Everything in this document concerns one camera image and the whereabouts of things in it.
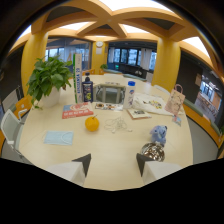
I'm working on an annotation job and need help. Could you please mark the light blue face mask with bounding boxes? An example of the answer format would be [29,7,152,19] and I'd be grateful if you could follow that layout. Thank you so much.
[43,130,75,146]

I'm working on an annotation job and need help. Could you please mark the blue plush toy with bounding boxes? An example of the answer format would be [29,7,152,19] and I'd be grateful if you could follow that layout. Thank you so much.
[149,124,169,147]

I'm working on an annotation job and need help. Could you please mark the orange fruit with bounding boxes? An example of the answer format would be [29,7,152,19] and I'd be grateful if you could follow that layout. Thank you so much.
[84,114,101,133]

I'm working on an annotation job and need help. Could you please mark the small picture card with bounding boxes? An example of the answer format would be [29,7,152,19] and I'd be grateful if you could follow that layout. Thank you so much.
[126,108,153,120]

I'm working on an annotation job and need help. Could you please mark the red and white booklet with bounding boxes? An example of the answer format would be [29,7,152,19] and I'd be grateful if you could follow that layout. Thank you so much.
[61,102,95,120]

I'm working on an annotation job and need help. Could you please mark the white printed tote bag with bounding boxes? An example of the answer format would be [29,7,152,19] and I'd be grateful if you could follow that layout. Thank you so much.
[132,92,184,117]

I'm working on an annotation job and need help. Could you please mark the white chair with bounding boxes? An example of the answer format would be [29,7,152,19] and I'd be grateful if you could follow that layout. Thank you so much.
[0,108,33,165]

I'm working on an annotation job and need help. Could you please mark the patterned paper gift bag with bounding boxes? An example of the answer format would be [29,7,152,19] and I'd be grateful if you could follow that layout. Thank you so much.
[164,83,186,117]

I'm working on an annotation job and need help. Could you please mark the white round plant pot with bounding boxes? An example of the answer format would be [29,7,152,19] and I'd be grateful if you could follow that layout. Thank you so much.
[38,87,62,109]

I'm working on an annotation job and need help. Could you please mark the colourful printed leaflet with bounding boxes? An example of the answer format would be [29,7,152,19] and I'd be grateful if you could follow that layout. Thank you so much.
[94,101,124,112]

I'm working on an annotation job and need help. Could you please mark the white bottle blue cap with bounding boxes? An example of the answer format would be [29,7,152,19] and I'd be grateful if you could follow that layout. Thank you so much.
[123,80,137,110]

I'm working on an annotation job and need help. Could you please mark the orange chair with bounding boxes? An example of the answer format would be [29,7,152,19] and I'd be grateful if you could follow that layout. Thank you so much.
[13,95,33,120]

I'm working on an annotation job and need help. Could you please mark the dark blue bottle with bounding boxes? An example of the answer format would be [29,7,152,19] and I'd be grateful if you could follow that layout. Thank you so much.
[82,72,94,103]

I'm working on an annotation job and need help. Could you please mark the tall white green box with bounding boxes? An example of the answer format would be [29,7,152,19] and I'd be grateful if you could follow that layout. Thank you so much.
[72,53,84,104]

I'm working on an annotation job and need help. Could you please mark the green potted plant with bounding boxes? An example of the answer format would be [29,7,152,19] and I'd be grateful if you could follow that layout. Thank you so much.
[26,55,74,107]

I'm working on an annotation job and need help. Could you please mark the white tangled cable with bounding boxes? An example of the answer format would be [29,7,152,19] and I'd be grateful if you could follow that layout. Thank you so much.
[103,116,133,134]

